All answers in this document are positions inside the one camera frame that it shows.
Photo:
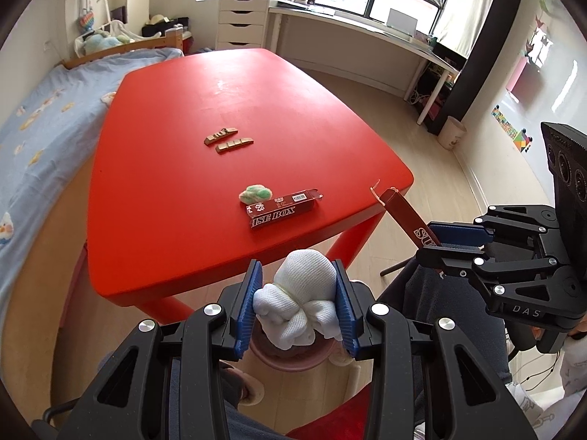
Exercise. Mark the person's right leg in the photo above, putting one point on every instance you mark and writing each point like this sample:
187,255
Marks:
412,293

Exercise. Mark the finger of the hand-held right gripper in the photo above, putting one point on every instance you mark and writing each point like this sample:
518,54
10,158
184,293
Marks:
458,233
449,256

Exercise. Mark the red table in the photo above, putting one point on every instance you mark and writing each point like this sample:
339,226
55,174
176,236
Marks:
229,101

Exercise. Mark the wooden clothespin half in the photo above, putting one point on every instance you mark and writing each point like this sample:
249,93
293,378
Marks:
220,135
235,145

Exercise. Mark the small white waste basket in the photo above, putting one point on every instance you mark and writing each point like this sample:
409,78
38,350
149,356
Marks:
451,132

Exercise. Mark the green white crumpled ball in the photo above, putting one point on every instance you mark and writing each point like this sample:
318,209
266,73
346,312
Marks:
254,194

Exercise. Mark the black tall cabinet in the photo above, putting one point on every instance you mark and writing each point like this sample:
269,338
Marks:
481,32

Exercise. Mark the closed dark red box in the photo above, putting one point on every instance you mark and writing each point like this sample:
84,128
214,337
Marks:
284,208

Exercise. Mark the white drawer cabinet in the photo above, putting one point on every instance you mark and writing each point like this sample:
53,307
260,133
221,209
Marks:
243,23

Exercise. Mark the wooden bed frame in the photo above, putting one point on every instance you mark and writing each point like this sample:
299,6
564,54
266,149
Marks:
137,46

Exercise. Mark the dark red box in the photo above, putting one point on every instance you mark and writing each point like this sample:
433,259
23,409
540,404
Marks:
410,215
284,208

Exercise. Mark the white laptop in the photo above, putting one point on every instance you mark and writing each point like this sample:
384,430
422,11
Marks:
402,20

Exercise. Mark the blue printed blanket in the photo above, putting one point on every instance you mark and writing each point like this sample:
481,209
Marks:
46,137

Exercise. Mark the pile of pastel plush toys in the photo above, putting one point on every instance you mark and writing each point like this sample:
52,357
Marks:
103,42

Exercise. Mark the person's left slipper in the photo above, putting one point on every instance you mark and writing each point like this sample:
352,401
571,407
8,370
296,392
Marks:
247,387

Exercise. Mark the straw hat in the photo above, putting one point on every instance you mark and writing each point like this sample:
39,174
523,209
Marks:
159,19

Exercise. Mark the rainbow plush toy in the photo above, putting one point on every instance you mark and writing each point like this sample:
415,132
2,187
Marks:
87,22

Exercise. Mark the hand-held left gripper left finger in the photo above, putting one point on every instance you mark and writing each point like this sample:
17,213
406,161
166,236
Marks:
247,311

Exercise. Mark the black storage box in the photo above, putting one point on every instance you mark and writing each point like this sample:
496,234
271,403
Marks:
169,29

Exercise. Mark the coloured wall magnets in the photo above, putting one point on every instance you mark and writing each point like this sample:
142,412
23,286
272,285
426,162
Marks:
509,126

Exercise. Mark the red stool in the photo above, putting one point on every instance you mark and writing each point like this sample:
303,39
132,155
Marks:
334,417

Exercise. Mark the white sock ball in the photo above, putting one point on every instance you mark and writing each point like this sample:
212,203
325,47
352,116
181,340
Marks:
298,293

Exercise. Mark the person's right forearm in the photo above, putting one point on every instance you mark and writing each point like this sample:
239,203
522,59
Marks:
575,366

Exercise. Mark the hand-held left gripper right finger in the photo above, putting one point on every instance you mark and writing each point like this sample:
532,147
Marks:
348,316

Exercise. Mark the white desk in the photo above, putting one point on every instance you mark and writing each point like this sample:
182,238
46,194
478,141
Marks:
348,23

